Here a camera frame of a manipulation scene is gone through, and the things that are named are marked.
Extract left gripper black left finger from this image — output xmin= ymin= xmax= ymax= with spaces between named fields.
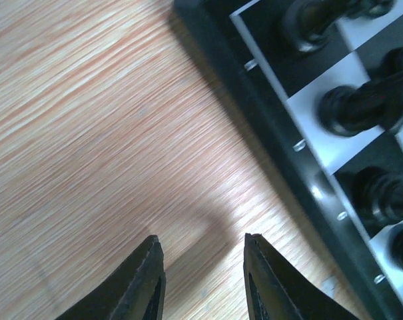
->
xmin=58 ymin=235 xmax=166 ymax=319

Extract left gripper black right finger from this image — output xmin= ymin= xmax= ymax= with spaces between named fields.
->
xmin=243 ymin=233 xmax=357 ymax=320

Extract black white chess board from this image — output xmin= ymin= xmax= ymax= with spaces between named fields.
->
xmin=173 ymin=1 xmax=403 ymax=319

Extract black bishop chess piece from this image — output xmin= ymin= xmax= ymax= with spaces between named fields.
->
xmin=352 ymin=167 xmax=403 ymax=227

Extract black knight chess piece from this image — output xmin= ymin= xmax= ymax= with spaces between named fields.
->
xmin=317 ymin=71 xmax=403 ymax=137

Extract black pawn chess piece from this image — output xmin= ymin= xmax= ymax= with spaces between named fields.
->
xmin=380 ymin=46 xmax=403 ymax=77

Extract black rook chess piece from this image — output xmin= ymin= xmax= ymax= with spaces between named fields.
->
xmin=281 ymin=1 xmax=356 ymax=54

